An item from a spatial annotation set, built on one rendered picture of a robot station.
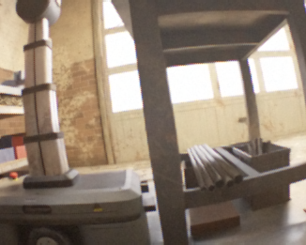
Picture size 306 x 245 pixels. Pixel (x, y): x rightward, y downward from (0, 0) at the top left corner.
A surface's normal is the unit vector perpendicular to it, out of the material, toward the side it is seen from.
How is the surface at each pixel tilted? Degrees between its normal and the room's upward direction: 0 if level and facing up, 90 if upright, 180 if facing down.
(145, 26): 90
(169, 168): 90
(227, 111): 90
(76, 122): 90
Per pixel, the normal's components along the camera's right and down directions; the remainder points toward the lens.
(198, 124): -0.06, 0.00
